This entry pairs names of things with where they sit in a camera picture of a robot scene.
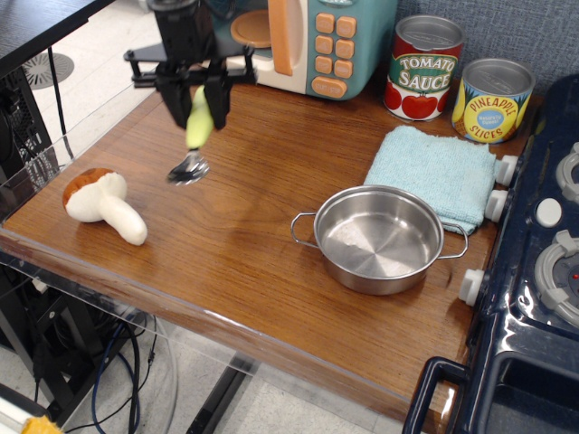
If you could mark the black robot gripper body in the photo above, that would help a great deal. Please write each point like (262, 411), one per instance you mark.
(190, 50)

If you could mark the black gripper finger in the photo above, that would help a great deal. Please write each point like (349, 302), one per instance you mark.
(178, 101)
(217, 90)

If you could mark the green handled metal spoon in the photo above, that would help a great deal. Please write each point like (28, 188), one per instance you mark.
(199, 126)

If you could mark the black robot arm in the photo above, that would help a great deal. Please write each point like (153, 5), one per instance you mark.
(191, 54)

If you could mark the plush mushroom toy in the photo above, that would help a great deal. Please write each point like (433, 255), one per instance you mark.
(99, 194)

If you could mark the light blue cloth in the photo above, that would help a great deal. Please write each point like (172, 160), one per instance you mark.
(453, 176)

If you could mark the white stove knob top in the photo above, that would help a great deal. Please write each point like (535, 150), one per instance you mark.
(506, 168)

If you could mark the white stove knob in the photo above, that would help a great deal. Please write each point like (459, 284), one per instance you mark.
(495, 205)
(470, 286)
(506, 168)

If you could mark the white stove knob bottom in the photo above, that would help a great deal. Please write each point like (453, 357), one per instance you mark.
(470, 286)

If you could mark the toy microwave oven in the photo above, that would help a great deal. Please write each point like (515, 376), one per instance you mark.
(324, 49)

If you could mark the tomato sauce can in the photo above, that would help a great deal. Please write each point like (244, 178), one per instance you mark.
(424, 58)

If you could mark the small steel pot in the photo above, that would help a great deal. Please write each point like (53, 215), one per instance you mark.
(380, 240)

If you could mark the pineapple slices can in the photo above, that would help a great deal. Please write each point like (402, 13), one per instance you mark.
(492, 99)

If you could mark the white stove knob middle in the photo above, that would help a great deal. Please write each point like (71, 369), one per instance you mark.
(495, 205)

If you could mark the black table leg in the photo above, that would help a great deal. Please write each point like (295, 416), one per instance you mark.
(217, 402)

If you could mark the dark blue toy stove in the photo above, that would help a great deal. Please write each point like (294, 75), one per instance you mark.
(521, 375)

